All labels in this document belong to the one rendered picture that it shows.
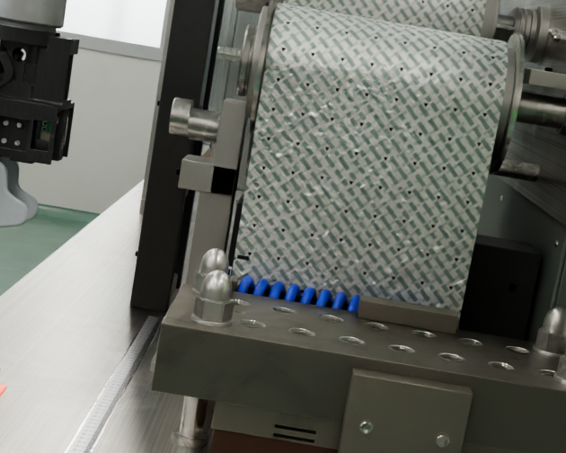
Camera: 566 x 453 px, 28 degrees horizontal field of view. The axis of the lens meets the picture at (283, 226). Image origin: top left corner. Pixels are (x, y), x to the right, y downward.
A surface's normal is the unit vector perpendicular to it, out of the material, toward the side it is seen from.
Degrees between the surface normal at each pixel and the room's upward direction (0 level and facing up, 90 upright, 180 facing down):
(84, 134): 90
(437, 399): 90
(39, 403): 0
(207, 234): 90
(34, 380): 0
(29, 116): 90
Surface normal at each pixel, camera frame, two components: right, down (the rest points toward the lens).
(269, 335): 0.16, -0.97
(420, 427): -0.03, 0.16
